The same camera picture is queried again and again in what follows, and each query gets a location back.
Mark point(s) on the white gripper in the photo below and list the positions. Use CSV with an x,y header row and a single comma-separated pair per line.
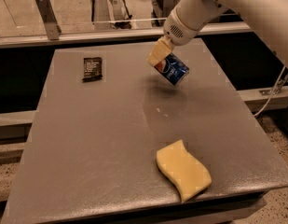
x,y
180,32

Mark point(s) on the blue pepsi can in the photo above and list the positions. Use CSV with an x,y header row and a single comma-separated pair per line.
x,y
173,69

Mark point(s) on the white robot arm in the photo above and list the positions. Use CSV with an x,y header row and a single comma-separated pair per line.
x,y
267,18

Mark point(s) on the black snack packet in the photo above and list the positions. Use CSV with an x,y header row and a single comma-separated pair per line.
x,y
93,69

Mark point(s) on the yellow wavy sponge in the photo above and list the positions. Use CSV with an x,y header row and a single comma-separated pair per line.
x,y
187,174

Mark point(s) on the grey metal rail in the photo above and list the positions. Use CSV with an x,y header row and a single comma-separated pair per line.
x,y
115,35

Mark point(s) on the left metal bracket post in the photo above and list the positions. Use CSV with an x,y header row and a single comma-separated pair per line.
x,y
51,25

